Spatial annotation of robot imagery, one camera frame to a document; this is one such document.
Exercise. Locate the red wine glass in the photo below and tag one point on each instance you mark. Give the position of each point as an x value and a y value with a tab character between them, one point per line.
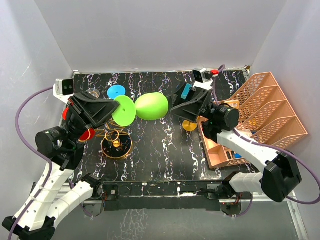
81	135

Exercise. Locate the aluminium frame rail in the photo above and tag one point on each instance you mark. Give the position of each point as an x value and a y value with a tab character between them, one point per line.
262	219

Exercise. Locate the blue white small bottle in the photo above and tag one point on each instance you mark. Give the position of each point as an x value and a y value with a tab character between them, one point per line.
237	156

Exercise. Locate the blue wine glass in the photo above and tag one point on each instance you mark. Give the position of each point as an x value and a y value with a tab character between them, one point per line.
115	91

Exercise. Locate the green wine glass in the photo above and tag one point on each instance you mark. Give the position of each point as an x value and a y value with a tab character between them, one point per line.
148	107

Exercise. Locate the gold wire glass rack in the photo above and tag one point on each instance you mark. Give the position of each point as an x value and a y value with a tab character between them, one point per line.
116	143

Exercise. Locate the teal wine glass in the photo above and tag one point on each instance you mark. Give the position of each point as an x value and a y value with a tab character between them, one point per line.
187	92

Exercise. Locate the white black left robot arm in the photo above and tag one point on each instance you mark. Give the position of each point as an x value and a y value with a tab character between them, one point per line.
62	148

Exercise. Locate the clear wine glass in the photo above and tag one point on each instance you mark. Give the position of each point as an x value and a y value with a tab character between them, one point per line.
94	92

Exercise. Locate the yellow wine glass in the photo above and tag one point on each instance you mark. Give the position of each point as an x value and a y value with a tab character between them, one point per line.
189	126

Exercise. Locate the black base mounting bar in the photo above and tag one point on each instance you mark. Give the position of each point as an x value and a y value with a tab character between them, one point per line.
209	195

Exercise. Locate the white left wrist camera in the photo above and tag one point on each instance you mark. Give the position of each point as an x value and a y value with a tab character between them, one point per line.
63	89

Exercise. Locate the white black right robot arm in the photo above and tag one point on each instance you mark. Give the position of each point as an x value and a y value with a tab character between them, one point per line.
278	173

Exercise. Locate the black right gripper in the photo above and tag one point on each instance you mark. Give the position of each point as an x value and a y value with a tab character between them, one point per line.
189	109

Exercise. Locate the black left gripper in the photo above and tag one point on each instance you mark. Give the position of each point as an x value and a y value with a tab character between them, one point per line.
87	103

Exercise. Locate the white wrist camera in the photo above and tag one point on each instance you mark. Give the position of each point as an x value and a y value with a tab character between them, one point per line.
63	89
204	78

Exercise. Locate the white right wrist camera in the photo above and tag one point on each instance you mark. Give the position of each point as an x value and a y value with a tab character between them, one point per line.
204	78

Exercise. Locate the pink plastic file organizer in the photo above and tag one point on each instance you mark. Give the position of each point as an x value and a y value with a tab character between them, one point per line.
265	112

